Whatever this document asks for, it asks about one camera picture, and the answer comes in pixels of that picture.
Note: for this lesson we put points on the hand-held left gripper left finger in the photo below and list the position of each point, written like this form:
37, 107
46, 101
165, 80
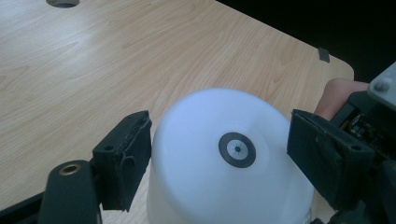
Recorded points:
124, 161

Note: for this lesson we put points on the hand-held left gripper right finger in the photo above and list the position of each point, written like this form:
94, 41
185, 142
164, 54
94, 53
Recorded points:
327, 158

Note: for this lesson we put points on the white cup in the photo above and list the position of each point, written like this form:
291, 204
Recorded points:
199, 180

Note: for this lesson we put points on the grey tape piece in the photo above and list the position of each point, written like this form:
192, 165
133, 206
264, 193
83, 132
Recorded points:
324, 55

